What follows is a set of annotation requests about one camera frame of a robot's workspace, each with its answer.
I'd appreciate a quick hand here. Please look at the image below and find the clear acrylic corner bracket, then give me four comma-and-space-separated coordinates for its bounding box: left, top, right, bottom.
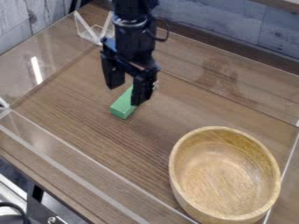
73, 11, 114, 46

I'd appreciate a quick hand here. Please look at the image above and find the wooden bowl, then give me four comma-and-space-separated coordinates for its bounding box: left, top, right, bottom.
168, 126, 281, 224

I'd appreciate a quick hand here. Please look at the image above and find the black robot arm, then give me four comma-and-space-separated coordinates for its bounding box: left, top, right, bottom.
99, 0, 158, 106

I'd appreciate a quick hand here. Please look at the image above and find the black cable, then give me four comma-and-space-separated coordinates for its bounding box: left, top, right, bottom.
0, 201, 30, 224

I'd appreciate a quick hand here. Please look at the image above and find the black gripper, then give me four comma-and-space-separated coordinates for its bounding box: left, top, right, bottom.
99, 17, 158, 106

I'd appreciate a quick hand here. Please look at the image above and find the black table leg bracket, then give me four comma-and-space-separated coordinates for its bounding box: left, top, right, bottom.
26, 184, 67, 224

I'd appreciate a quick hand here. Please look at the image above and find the green rectangular block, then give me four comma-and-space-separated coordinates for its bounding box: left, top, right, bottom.
109, 86, 136, 120

